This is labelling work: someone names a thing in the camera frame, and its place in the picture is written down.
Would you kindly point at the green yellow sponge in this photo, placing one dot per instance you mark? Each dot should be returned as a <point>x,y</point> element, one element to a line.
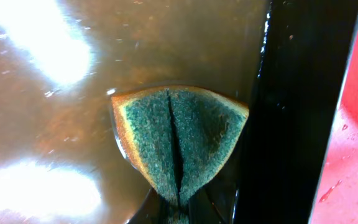
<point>184,141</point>

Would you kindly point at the black water tray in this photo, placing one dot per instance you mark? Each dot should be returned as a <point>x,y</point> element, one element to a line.
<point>61,60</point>

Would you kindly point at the red plastic tray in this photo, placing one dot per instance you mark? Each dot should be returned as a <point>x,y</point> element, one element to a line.
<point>337,195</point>

